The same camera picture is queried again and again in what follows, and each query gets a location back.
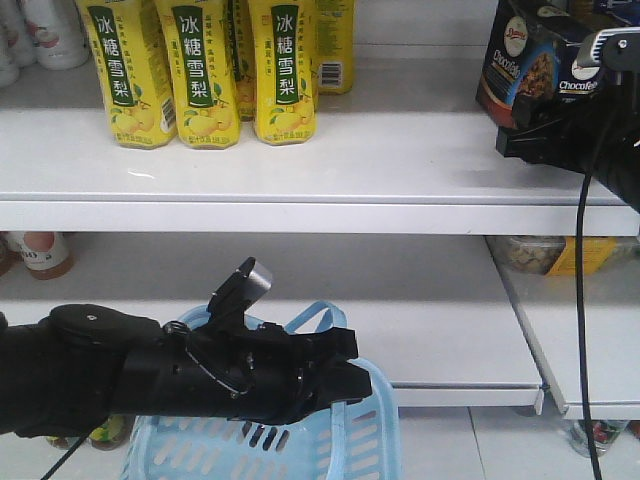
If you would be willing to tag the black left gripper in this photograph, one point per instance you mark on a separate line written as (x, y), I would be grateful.
(269, 376)

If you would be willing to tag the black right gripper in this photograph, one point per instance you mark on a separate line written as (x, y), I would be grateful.
(601, 131)

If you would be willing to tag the blue chocolate cookie box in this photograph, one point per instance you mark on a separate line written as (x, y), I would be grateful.
(516, 64)

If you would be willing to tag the light blue plastic basket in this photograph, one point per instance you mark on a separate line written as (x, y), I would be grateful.
(356, 441)

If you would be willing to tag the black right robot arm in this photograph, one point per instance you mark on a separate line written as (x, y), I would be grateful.
(624, 185)

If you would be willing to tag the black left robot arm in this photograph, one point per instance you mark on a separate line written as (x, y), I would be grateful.
(66, 374)

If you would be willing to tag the clear box yellow label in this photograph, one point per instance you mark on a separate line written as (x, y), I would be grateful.
(555, 255)

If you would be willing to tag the white store shelving unit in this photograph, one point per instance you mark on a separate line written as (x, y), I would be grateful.
(384, 211)

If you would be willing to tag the peach drink bottle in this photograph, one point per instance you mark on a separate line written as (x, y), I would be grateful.
(46, 255)

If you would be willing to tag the yellow pear drink bottle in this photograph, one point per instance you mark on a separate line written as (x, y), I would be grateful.
(129, 52)

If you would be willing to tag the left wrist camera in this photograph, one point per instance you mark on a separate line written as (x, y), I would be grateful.
(245, 286)

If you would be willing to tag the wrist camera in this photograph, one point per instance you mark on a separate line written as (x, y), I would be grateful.
(616, 49)
(245, 286)

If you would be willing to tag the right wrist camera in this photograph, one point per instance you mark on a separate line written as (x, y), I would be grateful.
(616, 49)

